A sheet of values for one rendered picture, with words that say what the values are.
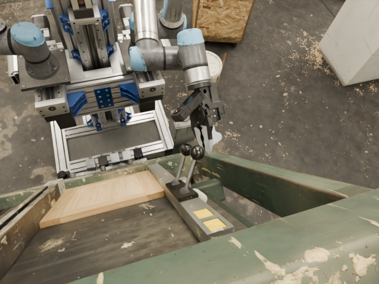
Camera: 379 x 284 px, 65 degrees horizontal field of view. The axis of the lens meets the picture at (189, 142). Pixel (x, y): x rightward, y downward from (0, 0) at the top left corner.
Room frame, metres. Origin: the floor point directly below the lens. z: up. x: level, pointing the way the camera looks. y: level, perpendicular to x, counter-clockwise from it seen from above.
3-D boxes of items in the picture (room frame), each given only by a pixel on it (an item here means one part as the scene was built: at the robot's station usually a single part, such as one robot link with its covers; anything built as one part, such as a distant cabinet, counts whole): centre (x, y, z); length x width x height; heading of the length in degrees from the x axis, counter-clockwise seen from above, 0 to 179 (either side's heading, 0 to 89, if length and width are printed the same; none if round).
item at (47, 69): (0.90, 0.77, 1.09); 0.15 x 0.15 x 0.10
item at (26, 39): (0.90, 0.78, 1.20); 0.13 x 0.12 x 0.14; 105
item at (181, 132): (0.86, 0.05, 0.84); 0.12 x 0.12 x 0.18; 27
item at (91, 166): (0.60, 0.41, 0.69); 0.50 x 0.14 x 0.24; 117
